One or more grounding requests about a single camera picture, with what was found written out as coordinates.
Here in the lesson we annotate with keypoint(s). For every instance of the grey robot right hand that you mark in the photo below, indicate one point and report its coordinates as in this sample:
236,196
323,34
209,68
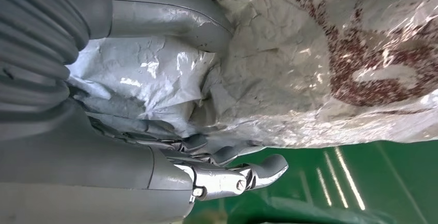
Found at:
85,174

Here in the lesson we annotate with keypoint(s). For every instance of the green conveyor belt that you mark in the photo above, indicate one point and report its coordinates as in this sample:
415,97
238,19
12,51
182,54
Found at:
393,181

